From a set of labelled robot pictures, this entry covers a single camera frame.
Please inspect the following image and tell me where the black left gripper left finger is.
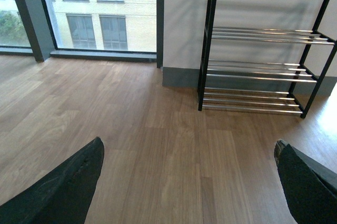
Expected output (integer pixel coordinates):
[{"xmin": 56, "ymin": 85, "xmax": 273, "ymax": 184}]
[{"xmin": 1, "ymin": 137, "xmax": 104, "ymax": 223}]

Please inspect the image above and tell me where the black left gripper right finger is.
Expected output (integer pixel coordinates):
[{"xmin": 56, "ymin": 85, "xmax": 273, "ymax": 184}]
[{"xmin": 274, "ymin": 139, "xmax": 336, "ymax": 223}]

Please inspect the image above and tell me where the black chrome shoe rack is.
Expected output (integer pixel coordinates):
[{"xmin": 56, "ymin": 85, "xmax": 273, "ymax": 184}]
[{"xmin": 197, "ymin": 0, "xmax": 336, "ymax": 118}]

